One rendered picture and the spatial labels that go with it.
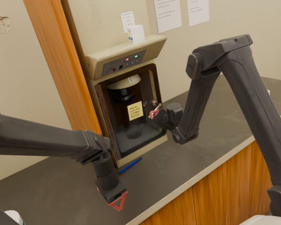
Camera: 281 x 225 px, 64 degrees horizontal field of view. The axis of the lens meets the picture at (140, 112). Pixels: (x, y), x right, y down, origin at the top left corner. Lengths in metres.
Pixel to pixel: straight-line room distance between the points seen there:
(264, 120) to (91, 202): 0.78
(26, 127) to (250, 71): 0.44
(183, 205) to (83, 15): 0.91
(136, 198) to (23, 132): 0.68
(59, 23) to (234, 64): 0.54
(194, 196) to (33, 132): 0.90
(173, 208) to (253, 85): 0.75
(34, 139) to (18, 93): 0.92
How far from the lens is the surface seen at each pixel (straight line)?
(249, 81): 0.52
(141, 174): 1.10
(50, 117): 1.40
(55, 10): 0.80
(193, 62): 0.58
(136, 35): 0.93
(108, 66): 0.88
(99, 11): 0.95
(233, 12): 2.17
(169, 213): 1.12
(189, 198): 1.17
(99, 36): 0.94
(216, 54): 0.53
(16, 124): 0.42
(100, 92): 0.96
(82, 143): 0.57
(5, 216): 0.33
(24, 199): 1.26
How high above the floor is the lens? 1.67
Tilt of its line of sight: 27 degrees down
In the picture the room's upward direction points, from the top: 12 degrees counter-clockwise
